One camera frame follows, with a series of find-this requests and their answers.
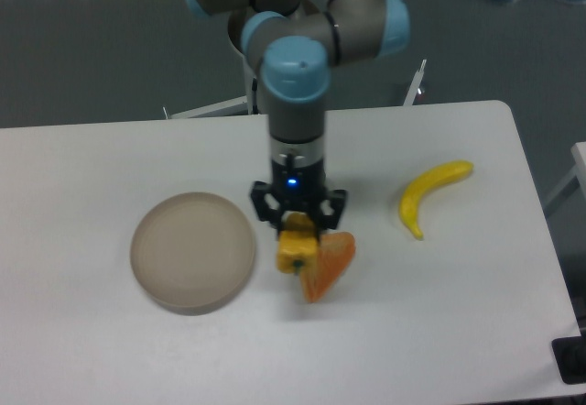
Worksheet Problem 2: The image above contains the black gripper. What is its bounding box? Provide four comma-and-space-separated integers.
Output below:
250, 159, 348, 235

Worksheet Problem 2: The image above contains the yellow toy bell pepper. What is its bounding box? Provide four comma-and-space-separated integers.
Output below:
276, 213, 320, 274

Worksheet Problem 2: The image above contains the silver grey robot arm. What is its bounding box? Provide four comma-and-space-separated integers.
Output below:
185, 0, 410, 235

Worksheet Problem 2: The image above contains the beige round plate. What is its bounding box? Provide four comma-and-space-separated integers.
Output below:
129, 192, 256, 315

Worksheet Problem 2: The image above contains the orange triangular toy bread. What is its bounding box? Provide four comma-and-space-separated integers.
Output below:
298, 232, 356, 303

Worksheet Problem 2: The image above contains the yellow toy banana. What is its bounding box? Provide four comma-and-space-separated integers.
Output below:
397, 159, 474, 240

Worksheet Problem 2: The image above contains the white furniture at right edge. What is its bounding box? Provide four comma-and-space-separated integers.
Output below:
542, 141, 585, 218

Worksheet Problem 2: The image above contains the black device at table edge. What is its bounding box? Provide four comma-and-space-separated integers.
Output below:
551, 335, 585, 385

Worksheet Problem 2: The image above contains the white metal frame leg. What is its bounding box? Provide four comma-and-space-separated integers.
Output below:
403, 59, 427, 106

